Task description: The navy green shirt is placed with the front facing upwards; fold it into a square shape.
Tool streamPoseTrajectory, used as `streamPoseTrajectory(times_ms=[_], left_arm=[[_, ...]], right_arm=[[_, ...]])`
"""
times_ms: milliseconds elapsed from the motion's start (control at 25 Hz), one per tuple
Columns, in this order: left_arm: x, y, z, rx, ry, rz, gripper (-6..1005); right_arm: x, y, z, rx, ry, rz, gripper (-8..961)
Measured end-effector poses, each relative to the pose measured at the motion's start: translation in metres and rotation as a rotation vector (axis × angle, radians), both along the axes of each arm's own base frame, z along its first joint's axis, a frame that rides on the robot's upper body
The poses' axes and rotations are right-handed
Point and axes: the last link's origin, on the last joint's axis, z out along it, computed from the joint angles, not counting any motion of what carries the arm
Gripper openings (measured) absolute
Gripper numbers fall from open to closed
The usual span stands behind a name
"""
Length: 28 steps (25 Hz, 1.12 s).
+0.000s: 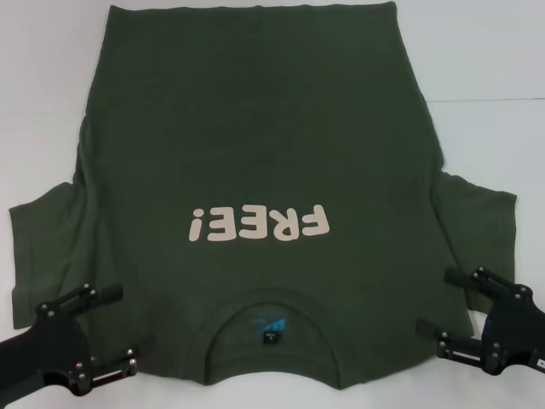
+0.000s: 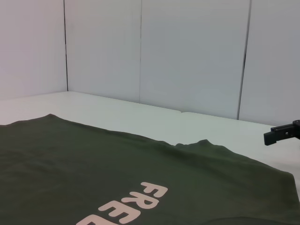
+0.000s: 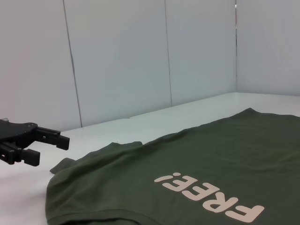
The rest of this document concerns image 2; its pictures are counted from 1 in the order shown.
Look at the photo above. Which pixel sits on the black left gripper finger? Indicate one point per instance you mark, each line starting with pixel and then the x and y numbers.
pixel 281 133

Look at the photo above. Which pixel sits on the dark green FREE shirt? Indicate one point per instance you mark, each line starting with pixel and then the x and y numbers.
pixel 70 164

